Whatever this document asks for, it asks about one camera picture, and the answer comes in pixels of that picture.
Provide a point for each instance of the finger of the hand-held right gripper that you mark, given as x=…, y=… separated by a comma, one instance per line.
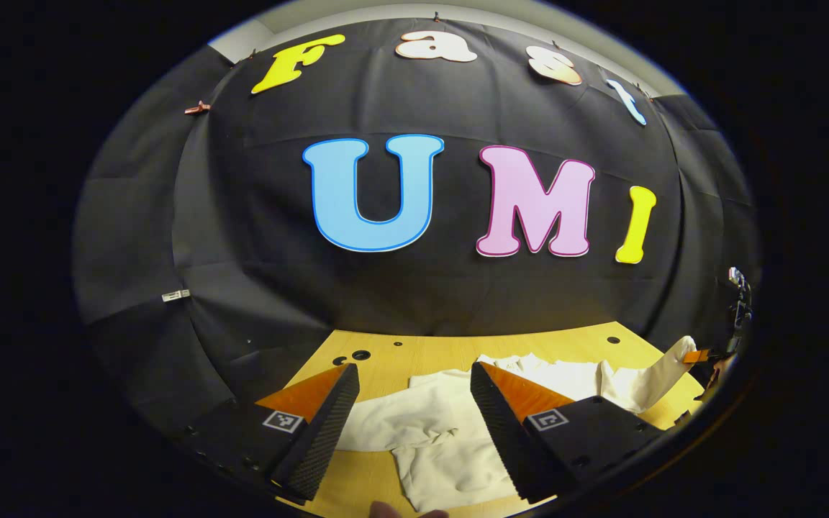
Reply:
x=695, y=355

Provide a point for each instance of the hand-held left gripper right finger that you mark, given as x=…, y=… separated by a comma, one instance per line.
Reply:
x=504, y=439

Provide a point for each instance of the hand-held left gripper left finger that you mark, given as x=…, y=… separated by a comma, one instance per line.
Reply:
x=324, y=439

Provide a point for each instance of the white sweatshirt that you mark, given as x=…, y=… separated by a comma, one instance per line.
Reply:
x=443, y=446

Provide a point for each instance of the black backdrop cloth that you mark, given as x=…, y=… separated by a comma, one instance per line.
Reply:
x=414, y=295

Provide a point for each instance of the white cloth clip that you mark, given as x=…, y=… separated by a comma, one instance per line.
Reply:
x=175, y=295

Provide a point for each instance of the copper cloth clip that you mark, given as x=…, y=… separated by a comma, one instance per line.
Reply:
x=197, y=108

